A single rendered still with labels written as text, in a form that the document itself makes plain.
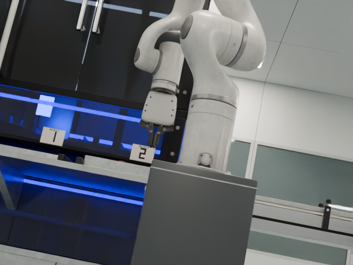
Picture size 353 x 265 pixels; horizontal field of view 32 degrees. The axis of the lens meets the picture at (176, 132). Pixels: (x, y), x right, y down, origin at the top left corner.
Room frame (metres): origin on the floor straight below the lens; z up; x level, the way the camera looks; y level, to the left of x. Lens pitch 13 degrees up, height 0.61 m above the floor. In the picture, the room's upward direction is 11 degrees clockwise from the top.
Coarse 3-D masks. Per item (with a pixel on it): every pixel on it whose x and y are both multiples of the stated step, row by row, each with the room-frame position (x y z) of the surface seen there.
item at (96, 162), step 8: (88, 160) 1.89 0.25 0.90; (96, 160) 1.89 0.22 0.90; (104, 160) 1.88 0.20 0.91; (112, 160) 1.88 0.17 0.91; (104, 168) 1.88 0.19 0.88; (112, 168) 1.88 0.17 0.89; (120, 168) 1.88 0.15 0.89; (128, 168) 1.88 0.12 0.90; (136, 168) 1.88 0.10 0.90; (144, 168) 1.88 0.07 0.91; (144, 176) 1.87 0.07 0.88
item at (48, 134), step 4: (44, 128) 2.27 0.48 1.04; (48, 128) 2.27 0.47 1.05; (52, 128) 2.27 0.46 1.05; (44, 132) 2.27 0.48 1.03; (48, 132) 2.27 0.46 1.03; (52, 132) 2.27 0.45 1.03; (60, 132) 2.27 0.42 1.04; (64, 132) 2.27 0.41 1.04; (44, 136) 2.27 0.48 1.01; (48, 136) 2.27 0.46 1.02; (52, 136) 2.27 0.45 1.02; (56, 136) 2.27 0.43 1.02; (60, 136) 2.27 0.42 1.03; (64, 136) 2.27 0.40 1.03; (40, 140) 2.27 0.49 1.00; (44, 140) 2.27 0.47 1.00; (48, 140) 2.27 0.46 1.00; (52, 140) 2.27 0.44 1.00; (56, 140) 2.27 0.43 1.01; (60, 140) 2.27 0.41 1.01; (52, 144) 2.27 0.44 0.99; (56, 144) 2.27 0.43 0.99; (60, 144) 2.27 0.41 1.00
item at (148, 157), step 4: (136, 144) 2.25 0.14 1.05; (132, 148) 2.25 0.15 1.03; (136, 148) 2.25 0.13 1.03; (140, 148) 2.25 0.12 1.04; (148, 148) 2.25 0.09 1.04; (152, 148) 2.25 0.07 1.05; (132, 152) 2.25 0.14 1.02; (136, 152) 2.25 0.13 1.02; (148, 152) 2.25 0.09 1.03; (152, 152) 2.25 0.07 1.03; (132, 156) 2.25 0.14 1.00; (136, 156) 2.25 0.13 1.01; (144, 156) 2.25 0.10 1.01; (148, 156) 2.25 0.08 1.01; (152, 156) 2.25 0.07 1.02; (136, 160) 2.25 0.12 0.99; (140, 160) 2.25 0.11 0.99; (144, 160) 2.25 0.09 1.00; (148, 160) 2.25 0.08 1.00
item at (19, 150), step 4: (0, 144) 2.02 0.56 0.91; (0, 148) 2.02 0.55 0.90; (4, 148) 2.02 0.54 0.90; (8, 148) 2.01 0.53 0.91; (12, 148) 2.01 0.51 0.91; (16, 148) 2.01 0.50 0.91; (20, 148) 2.01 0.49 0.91; (24, 152) 2.01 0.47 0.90; (28, 152) 2.01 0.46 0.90; (32, 152) 2.01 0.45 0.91; (36, 152) 2.01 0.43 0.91; (40, 152) 2.01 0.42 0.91; (44, 152) 2.01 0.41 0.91; (40, 156) 2.01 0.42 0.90; (44, 156) 2.01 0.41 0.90; (48, 156) 2.01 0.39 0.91; (52, 156) 2.01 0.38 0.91; (56, 156) 2.01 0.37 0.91
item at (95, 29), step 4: (100, 0) 2.21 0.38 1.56; (104, 0) 2.21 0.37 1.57; (100, 4) 2.21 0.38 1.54; (100, 8) 2.21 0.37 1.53; (96, 12) 2.21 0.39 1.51; (100, 12) 2.21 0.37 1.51; (96, 16) 2.21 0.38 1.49; (96, 20) 2.21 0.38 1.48; (96, 24) 2.21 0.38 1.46; (92, 28) 2.21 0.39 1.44; (96, 28) 2.21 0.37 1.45; (92, 32) 2.22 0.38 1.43; (96, 32) 2.21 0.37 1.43
